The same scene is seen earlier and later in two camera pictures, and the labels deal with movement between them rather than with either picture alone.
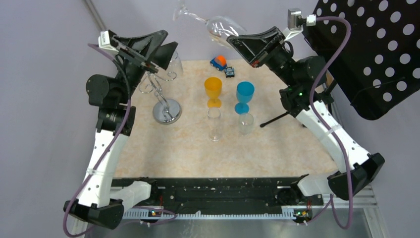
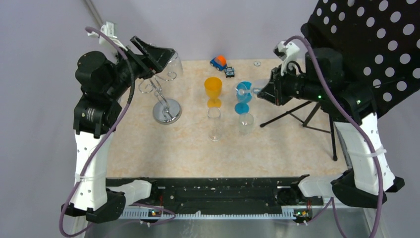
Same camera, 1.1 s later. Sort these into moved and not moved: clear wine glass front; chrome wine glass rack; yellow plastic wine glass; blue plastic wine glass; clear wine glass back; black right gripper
Moved: clear wine glass back; black right gripper
Not moved: clear wine glass front; chrome wine glass rack; yellow plastic wine glass; blue plastic wine glass
